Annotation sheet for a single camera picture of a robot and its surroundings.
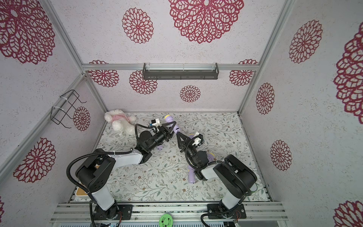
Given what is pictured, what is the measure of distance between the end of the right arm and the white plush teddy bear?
14.3 inches

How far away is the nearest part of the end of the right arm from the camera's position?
66 centimetres

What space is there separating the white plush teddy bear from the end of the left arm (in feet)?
0.90

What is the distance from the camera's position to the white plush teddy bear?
94 cm

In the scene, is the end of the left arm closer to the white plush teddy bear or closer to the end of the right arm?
the end of the right arm

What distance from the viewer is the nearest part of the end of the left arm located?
67 centimetres
